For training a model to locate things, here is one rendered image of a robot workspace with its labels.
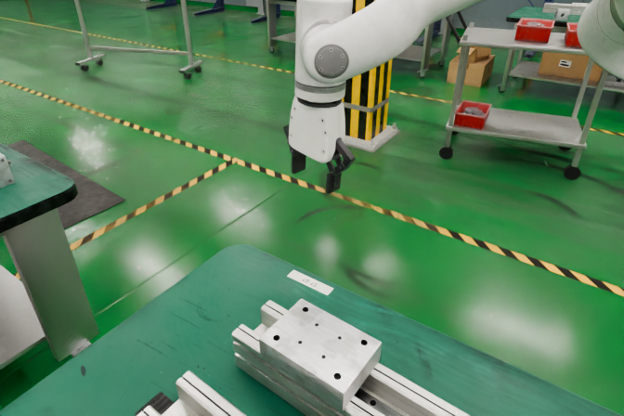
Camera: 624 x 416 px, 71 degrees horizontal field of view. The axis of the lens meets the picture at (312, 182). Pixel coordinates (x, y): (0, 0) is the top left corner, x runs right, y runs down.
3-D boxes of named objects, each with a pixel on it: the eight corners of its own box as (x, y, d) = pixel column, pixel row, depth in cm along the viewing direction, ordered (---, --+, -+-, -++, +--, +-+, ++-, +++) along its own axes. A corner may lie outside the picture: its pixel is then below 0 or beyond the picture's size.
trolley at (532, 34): (570, 149, 342) (614, 13, 293) (578, 181, 298) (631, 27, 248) (436, 130, 376) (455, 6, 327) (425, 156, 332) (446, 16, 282)
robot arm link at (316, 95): (282, 76, 72) (282, 94, 73) (320, 91, 66) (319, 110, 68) (318, 68, 77) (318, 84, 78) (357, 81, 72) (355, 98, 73)
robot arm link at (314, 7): (350, 89, 68) (342, 71, 76) (358, -2, 61) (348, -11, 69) (296, 88, 67) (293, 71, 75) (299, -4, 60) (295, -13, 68)
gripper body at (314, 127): (282, 87, 73) (281, 148, 79) (326, 105, 67) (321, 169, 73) (314, 79, 78) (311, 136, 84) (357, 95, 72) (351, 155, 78)
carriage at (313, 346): (379, 370, 71) (382, 342, 68) (342, 422, 64) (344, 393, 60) (302, 325, 80) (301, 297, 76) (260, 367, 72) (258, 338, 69)
